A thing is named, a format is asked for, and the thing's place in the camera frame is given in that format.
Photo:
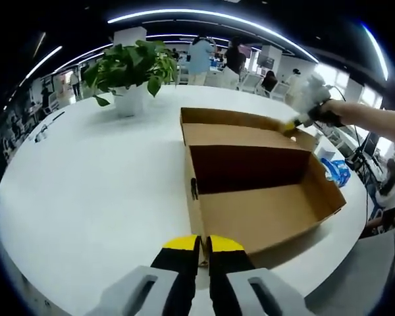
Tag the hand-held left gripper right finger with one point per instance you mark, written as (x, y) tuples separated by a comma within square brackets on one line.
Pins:
[(227, 263)]

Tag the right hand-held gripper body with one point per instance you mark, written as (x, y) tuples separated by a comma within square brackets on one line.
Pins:
[(314, 92)]

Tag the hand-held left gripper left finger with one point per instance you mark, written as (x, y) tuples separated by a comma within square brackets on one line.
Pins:
[(181, 263)]

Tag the blue soft tissue pack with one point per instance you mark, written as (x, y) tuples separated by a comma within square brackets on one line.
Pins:
[(339, 171)]

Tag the brown cardboard shoe box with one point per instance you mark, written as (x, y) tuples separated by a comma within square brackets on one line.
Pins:
[(266, 207)]

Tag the person's right hand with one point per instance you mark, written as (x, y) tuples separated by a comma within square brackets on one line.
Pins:
[(329, 113)]

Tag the white office chair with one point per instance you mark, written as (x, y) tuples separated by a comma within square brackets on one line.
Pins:
[(279, 90), (251, 82)]

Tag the ceiling light strip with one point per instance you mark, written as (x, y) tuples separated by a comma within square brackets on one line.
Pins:
[(41, 64), (200, 12), (377, 49)]

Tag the black desk monitor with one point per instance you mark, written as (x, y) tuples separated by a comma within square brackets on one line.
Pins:
[(370, 145)]

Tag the grey mesh office chair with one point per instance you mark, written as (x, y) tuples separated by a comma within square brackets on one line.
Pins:
[(375, 263)]

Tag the green plant in white pot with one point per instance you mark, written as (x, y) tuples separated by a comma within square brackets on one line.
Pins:
[(131, 66)]

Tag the black and white desk tool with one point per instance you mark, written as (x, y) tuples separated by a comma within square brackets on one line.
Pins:
[(41, 133)]

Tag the dark wall screen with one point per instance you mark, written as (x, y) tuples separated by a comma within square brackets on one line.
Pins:
[(265, 61)]

